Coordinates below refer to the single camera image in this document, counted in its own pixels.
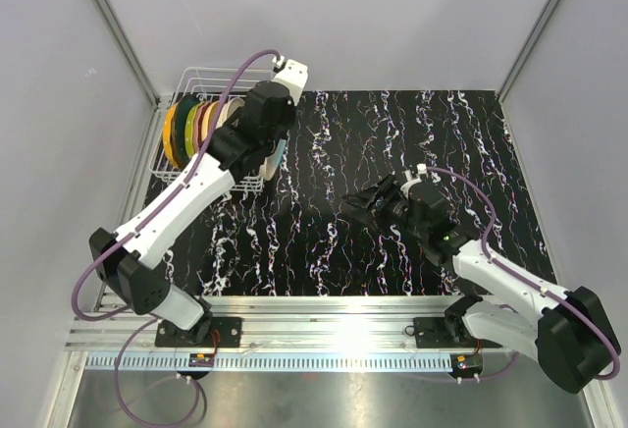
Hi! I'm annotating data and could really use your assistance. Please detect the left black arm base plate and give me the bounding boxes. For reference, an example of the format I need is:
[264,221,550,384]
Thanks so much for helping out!
[154,316,243,348]

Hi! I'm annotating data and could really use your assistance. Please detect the aluminium frame post left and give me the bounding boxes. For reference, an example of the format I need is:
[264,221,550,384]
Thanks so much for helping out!
[92,0,160,107]

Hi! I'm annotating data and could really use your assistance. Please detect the teal glazed plate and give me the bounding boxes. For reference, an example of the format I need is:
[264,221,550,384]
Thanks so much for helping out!
[172,94,197,169]

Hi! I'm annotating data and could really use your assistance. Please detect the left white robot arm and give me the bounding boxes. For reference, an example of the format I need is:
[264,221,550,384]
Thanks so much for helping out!
[89,80,295,347]

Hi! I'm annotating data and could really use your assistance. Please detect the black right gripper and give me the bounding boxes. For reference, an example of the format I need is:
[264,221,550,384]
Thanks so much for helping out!
[341,173,428,240]

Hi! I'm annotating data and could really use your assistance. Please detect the aluminium frame post right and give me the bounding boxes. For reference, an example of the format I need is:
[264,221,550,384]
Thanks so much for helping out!
[497,0,563,104]

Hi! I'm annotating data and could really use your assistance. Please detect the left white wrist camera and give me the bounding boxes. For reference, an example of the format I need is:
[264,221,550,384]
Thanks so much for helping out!
[271,56,308,104]

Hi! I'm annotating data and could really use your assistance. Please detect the green polka dot plate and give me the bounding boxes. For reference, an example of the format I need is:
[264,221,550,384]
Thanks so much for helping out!
[184,102,201,158]

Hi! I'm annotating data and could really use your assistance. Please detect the yellow cream plate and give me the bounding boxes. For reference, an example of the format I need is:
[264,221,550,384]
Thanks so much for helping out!
[201,101,221,140]

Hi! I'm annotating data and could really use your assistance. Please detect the pink polka dot plate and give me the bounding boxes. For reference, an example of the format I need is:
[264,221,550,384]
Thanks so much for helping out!
[193,101,212,151]

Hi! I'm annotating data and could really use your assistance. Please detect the white slotted cable duct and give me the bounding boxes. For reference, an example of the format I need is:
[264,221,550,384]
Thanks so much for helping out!
[86,351,452,373]

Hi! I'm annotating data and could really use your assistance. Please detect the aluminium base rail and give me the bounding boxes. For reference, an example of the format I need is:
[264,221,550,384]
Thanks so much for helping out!
[63,294,598,356]

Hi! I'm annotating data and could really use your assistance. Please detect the white wire dish rack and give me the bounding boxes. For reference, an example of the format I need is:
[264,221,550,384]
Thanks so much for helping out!
[149,67,274,186]

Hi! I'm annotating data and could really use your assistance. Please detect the right small circuit board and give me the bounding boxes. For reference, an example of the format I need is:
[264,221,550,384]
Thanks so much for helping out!
[451,352,484,378]

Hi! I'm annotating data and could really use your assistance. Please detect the small circuit board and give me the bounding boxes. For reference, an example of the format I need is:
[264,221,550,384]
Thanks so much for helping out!
[188,353,215,368]
[451,352,484,378]

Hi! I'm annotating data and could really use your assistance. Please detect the aluminium frame post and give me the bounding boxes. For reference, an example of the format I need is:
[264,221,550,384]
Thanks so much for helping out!
[92,0,160,107]
[497,0,563,104]

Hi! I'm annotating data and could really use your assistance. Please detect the orange polka dot plate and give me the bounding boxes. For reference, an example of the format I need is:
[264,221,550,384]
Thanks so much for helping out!
[162,105,180,169]

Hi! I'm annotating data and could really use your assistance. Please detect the left small circuit board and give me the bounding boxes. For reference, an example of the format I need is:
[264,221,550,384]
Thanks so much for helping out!
[188,353,215,368]

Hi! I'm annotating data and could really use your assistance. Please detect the cream pink plate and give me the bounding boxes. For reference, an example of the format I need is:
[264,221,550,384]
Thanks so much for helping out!
[227,97,244,120]

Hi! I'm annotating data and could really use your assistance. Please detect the blue cream plate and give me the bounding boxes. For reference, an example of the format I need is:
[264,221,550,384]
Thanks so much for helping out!
[260,138,287,182]

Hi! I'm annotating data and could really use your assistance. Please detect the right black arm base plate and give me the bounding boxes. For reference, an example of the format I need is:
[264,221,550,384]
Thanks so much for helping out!
[403,316,501,349]

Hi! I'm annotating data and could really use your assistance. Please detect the beige bear print plate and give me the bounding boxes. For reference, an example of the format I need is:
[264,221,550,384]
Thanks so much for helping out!
[216,100,231,128]

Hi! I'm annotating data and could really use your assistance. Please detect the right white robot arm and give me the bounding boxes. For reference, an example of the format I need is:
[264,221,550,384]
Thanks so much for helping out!
[342,172,621,394]

